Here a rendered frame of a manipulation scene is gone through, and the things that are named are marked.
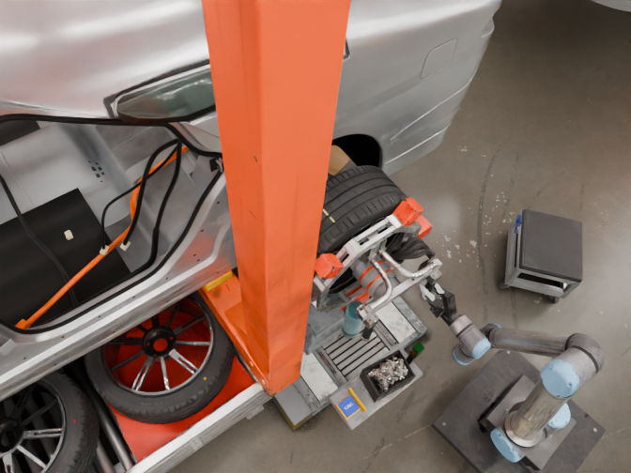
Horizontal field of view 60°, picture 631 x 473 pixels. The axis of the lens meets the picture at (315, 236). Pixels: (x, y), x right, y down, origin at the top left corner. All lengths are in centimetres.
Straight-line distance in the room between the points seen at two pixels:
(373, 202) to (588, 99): 288
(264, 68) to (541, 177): 341
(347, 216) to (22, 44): 121
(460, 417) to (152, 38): 213
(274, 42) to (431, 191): 302
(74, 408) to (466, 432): 177
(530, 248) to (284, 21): 268
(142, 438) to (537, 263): 223
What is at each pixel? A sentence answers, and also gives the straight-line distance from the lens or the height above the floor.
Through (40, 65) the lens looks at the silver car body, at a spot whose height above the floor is 195.
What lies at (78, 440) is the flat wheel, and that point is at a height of 50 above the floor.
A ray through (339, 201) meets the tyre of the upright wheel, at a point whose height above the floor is 117.
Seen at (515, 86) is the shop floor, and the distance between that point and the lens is 461.
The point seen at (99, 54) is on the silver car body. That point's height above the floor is 192.
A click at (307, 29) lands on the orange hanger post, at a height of 244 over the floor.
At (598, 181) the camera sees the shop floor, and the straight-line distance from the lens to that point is 427.
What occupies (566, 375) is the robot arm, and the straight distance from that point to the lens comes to 201.
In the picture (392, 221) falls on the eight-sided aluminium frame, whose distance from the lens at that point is 220.
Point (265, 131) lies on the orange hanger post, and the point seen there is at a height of 227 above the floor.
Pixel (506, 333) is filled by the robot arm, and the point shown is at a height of 84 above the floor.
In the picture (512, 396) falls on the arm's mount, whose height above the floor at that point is 40.
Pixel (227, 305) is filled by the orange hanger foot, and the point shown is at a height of 68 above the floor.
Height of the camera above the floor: 295
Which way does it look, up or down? 60 degrees down
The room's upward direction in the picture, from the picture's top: 7 degrees clockwise
